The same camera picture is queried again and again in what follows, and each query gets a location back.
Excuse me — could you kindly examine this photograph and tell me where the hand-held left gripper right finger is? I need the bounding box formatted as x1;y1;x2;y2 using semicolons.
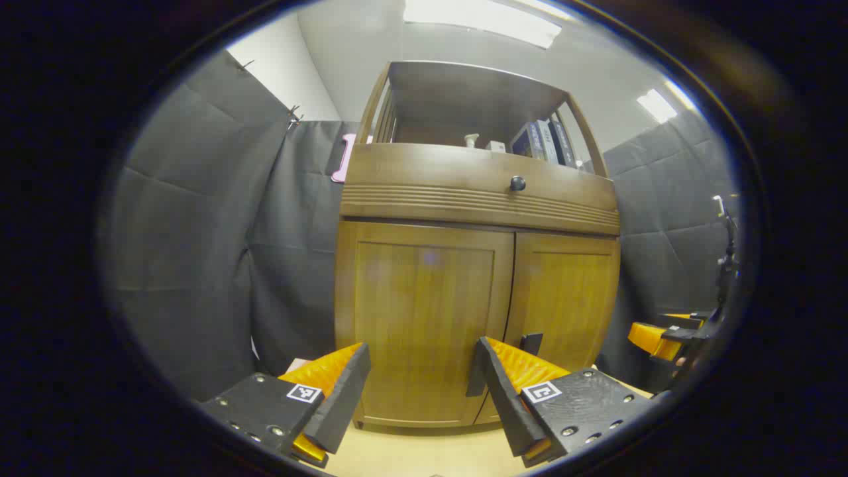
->
478;336;657;468

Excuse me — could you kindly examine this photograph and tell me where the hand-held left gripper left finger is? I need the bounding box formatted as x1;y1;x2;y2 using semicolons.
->
199;342;372;470

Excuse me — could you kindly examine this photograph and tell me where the wooden shoe cabinet door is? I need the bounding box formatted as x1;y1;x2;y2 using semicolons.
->
474;232;621;425
335;221;515;428

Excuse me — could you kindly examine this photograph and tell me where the wooden double-door shoe cabinet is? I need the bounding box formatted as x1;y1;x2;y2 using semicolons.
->
333;61;621;429

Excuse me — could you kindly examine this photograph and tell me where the small ceiling light panel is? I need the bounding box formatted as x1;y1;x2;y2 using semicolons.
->
637;89;678;124

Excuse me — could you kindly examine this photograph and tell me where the dark blue book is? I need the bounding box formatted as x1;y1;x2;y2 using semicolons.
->
550;118;577;168
535;119;560;164
510;121;545;160

